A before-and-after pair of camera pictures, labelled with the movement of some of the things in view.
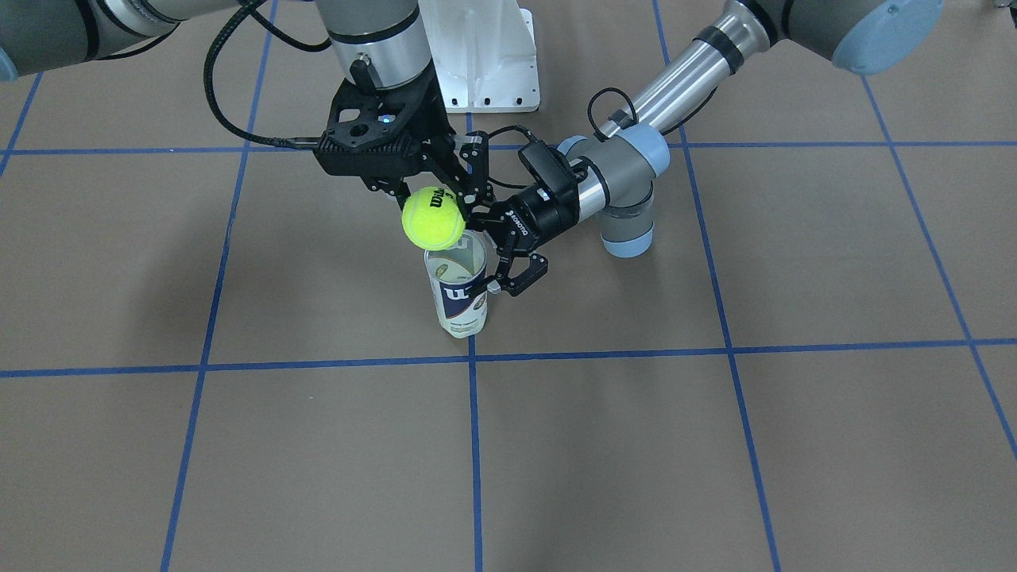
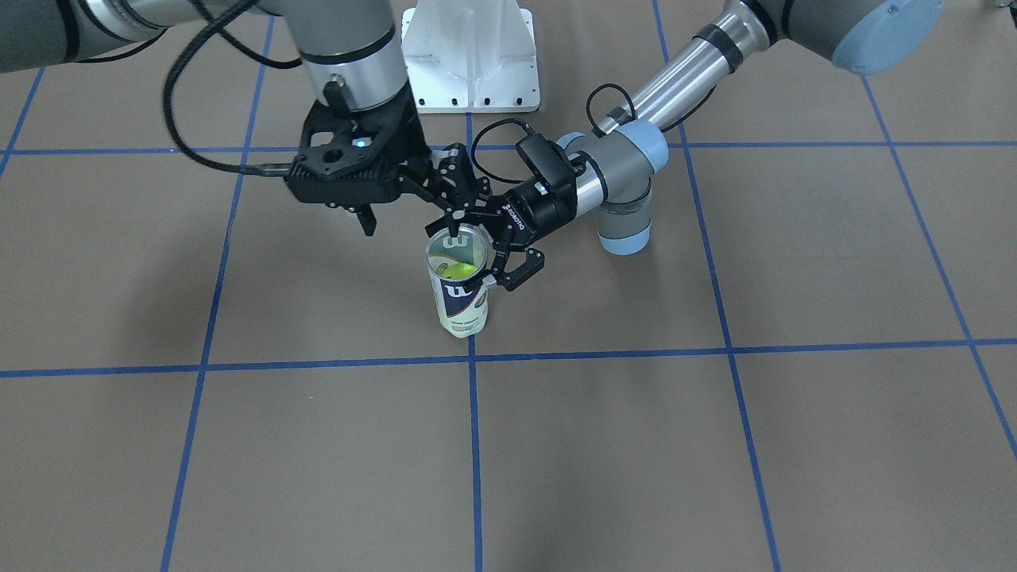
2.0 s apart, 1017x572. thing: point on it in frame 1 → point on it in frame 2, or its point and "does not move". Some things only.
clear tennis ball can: x=453 y=273 does not move
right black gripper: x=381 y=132 → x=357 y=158
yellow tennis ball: x=433 y=218 → x=458 y=270
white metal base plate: x=485 y=53 does not move
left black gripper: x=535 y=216 does not move
